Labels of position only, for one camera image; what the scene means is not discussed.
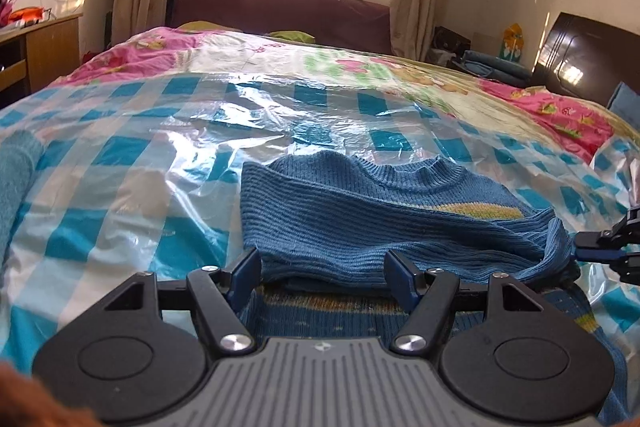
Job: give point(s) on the teal towel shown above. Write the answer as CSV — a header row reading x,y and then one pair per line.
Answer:
x,y
17,177

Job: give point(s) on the orange thing on desk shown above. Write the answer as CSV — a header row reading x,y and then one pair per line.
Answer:
x,y
27,14

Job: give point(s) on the dark box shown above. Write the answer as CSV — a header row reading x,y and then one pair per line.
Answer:
x,y
450,39

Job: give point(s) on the maroon headboard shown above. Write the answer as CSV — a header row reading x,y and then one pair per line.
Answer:
x,y
280,9

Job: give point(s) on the brown fuzzy cloth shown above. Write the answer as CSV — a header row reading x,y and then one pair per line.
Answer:
x,y
25,397

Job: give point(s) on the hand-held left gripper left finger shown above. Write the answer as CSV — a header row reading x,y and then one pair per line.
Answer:
x,y
246,277

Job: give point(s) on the yellow-green pillow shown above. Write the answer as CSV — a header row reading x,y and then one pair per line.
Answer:
x,y
205,26
292,37

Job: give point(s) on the wooden desk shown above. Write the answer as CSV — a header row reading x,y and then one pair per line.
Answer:
x,y
47,52

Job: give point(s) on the pink floral bedspread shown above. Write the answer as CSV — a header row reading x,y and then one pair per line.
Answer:
x,y
380,67

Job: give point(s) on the blue knit sweater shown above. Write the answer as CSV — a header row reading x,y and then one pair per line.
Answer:
x,y
350,217

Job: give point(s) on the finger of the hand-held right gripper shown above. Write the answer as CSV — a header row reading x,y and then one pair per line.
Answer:
x,y
627,269
607,236

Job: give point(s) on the dark wooden bed board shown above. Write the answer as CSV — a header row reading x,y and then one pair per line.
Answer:
x,y
570,52

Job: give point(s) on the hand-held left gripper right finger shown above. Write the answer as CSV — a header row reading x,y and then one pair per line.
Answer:
x,y
400,279

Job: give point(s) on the blue pillow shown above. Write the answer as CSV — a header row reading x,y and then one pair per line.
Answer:
x,y
626,104

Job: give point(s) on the folded blue clothes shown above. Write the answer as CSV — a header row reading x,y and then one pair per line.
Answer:
x,y
492,69

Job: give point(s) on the blue white checkered plastic sheet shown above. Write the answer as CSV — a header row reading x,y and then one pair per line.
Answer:
x,y
150,157

